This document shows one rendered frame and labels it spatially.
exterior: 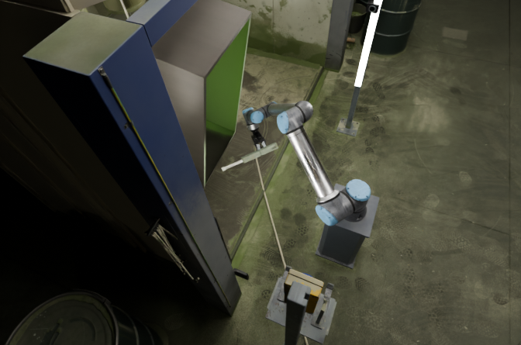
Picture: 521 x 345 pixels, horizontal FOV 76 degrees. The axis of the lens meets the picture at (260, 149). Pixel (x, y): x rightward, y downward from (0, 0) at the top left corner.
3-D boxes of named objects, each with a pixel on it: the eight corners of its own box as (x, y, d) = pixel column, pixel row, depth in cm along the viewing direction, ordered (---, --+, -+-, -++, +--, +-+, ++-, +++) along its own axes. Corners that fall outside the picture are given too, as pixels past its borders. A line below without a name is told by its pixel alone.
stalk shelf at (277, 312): (264, 318, 174) (264, 317, 173) (281, 277, 186) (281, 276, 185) (322, 344, 166) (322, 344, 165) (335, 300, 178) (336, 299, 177)
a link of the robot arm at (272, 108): (317, 97, 199) (270, 99, 261) (300, 105, 195) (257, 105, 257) (323, 115, 202) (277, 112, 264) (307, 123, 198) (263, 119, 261)
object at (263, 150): (269, 137, 288) (277, 143, 267) (270, 143, 290) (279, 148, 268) (216, 160, 280) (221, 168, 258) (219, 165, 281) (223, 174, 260)
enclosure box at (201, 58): (163, 170, 264) (139, 51, 164) (199, 117, 296) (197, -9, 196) (204, 188, 260) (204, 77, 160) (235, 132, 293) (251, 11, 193)
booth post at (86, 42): (231, 317, 246) (88, 76, 64) (210, 307, 251) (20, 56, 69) (242, 293, 256) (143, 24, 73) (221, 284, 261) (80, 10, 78)
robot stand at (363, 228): (361, 235, 279) (379, 197, 228) (352, 269, 262) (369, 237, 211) (326, 222, 287) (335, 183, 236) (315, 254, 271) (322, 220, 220)
